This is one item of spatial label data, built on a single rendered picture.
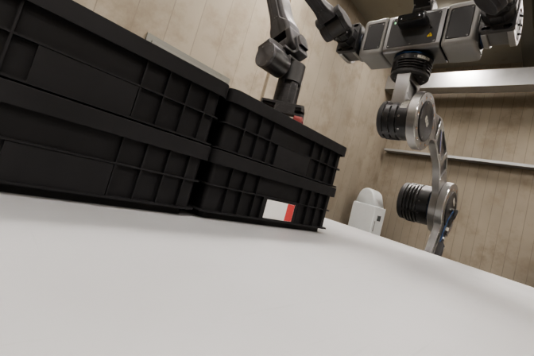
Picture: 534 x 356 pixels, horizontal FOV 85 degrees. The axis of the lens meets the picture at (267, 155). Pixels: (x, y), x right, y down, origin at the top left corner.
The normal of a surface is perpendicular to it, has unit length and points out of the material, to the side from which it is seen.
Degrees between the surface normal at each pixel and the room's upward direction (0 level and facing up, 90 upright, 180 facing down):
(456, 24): 90
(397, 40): 90
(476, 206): 90
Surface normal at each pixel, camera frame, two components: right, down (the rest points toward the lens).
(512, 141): -0.67, -0.25
